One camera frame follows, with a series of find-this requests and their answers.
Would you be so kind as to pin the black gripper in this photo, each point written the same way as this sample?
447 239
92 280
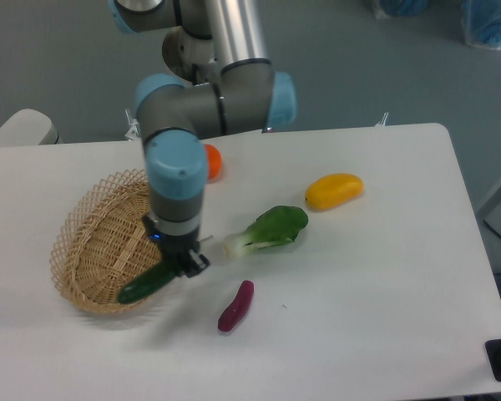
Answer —
183 248

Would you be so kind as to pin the green cucumber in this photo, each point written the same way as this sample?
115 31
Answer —
149 282

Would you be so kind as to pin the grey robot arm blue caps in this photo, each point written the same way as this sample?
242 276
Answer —
253 96

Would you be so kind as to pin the woven wicker basket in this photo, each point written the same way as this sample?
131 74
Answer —
102 245

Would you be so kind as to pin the purple sweet potato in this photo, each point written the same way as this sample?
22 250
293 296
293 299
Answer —
238 308

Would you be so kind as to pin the green bok choy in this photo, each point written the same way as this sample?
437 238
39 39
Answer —
279 226

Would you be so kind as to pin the orange tangerine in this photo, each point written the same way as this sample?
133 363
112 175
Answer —
215 161

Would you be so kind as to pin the yellow mango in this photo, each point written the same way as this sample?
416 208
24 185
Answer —
332 190

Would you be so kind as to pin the white chair armrest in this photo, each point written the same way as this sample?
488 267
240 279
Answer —
28 127

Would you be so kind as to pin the blue plastic bag middle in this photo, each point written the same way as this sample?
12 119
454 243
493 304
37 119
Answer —
401 8

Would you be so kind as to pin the blue plastic bag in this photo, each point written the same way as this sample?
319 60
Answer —
481 23
401 8

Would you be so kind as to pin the blue plastic bag right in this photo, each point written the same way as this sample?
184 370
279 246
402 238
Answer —
481 23

